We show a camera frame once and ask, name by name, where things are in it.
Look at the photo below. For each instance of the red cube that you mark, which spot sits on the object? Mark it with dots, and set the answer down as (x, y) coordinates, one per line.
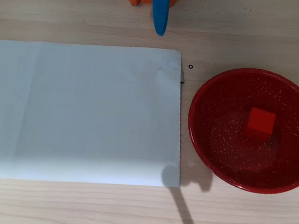
(260, 123)

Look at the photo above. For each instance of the red speckled bowl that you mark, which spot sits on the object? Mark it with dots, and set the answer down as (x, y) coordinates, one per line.
(248, 165)

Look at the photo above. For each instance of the white paper sheet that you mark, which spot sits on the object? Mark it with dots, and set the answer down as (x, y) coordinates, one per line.
(72, 112)

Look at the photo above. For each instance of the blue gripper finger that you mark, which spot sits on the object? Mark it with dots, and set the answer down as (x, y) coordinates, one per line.
(160, 8)

